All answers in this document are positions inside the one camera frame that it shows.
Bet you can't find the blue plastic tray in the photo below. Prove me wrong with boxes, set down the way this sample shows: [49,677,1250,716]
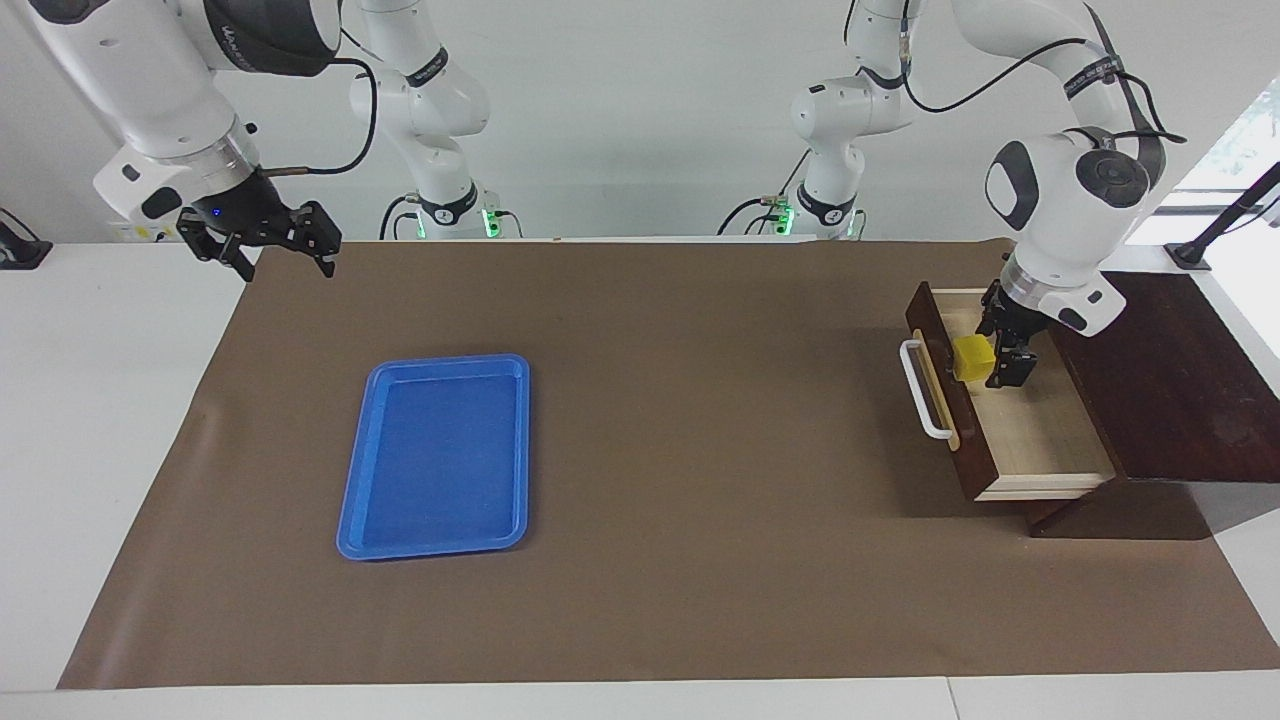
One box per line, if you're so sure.
[336,353,531,562]

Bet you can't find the black table clamp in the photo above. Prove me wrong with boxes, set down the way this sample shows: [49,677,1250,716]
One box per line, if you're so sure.
[0,208,53,271]

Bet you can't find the dark wooden drawer cabinet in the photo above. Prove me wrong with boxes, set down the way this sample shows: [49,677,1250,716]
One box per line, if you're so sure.
[1028,270,1280,541]

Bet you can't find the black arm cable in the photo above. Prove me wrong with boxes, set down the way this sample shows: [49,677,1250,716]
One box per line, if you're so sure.
[898,0,1189,146]
[265,58,379,178]

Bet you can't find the brown table mat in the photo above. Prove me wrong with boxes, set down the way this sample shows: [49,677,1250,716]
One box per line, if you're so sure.
[57,240,1280,691]

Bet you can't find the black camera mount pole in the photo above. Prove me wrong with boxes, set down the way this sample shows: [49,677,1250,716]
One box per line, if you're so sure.
[1165,160,1280,271]

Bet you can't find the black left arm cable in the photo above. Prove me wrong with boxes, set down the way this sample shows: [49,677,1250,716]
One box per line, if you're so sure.
[898,0,1189,146]

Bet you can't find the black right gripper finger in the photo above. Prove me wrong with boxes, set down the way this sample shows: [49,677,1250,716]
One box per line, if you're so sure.
[177,206,257,283]
[288,201,343,280]

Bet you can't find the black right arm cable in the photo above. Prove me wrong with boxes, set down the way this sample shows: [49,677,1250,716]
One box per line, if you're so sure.
[265,58,379,178]

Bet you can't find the wooden drawer with white handle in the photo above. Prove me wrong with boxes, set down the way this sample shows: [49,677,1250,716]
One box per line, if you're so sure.
[900,282,1116,502]

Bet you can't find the yellow cube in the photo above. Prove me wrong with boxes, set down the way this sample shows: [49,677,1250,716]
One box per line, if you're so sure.
[952,335,998,384]

